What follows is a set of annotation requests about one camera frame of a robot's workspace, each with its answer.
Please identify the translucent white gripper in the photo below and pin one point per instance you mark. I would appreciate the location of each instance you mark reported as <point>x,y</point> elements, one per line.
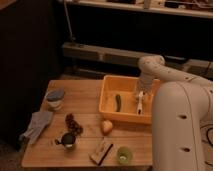
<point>144,84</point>

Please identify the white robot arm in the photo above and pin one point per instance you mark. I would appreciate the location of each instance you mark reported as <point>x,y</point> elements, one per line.
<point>181,102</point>

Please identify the wooden block brush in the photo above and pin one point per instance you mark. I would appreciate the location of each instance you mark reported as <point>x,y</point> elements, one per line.
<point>101,151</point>

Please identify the yellow plastic bin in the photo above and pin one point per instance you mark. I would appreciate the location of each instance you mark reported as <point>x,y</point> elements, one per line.
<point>125,86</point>

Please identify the green cucumber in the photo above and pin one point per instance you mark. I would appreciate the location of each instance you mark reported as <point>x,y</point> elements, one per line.
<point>118,102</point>

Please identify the grey baseboard heater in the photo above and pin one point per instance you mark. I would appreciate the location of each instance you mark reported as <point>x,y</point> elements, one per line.
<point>130,58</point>

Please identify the green plastic cup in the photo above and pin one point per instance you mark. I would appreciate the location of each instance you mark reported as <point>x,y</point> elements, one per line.
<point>124,155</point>

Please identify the cluttered wooden shelf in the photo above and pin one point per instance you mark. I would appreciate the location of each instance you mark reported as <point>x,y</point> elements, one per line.
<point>147,7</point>

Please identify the grey metal pole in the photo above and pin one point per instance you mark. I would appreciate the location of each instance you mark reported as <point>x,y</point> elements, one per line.
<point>71,36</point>

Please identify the dark grape bunch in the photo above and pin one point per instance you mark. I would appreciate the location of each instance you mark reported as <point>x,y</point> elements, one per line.
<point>72,125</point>

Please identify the wooden table board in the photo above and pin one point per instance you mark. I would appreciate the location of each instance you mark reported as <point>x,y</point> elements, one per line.
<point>82,100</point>

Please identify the blue lidded white bowl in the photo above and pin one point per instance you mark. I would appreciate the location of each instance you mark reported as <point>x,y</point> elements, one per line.
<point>54,98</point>

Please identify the small black kettle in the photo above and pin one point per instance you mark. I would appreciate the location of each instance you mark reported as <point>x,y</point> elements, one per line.
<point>67,140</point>

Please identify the grey cloth glove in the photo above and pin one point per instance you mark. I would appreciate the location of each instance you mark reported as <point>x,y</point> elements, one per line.
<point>38,122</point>

